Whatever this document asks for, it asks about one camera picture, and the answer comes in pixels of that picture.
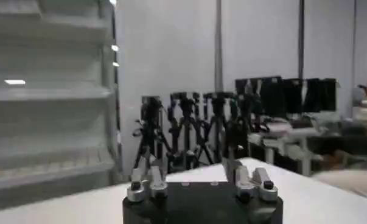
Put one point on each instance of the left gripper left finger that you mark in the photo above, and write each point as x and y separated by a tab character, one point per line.
146	187

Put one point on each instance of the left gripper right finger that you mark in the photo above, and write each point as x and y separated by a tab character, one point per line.
253	185

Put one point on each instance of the white side table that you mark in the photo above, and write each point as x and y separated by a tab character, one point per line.
286	137

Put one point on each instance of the person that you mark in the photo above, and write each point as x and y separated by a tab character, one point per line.
350	182

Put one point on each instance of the grey metal shelf rack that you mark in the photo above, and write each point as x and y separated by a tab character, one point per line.
49	121

